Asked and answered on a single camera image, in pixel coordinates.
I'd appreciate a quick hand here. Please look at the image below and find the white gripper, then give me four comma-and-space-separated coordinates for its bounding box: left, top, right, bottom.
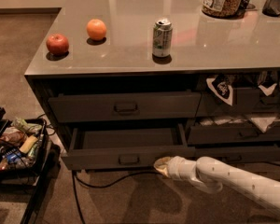
154, 156, 196, 181

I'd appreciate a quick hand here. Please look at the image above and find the grey drawer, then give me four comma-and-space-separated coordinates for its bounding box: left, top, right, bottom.
193, 146, 280, 163
49, 91, 201, 123
62, 124, 194, 171
188, 122, 280, 146
196, 87, 280, 117

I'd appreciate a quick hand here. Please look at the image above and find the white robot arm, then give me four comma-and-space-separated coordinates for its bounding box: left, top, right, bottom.
154, 156, 280, 216

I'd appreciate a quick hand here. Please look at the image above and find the grey counter cabinet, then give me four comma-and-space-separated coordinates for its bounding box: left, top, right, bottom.
25, 0, 280, 170

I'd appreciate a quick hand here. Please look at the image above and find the black white chip bag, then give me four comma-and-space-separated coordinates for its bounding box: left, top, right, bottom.
206, 75, 233, 105

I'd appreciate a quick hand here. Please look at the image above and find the white snack packet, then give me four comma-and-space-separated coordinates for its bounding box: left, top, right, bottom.
247, 114, 276, 133

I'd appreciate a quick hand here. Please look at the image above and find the green white soda can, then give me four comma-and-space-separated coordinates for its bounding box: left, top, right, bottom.
152, 18, 173, 58

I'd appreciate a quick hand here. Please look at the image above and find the black bin of snacks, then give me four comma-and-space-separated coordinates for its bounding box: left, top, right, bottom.
0, 106, 48, 183

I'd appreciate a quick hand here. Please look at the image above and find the orange fruit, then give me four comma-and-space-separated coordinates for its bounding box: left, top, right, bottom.
86, 19, 106, 41

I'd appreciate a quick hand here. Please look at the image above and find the red apple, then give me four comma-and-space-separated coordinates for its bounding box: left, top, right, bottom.
46, 34, 69, 56

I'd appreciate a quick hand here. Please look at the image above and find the large snack jar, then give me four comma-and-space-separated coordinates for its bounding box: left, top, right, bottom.
202, 0, 241, 18

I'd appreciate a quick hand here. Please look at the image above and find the black floor cable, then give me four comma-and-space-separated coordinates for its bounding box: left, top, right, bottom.
71, 169, 161, 224

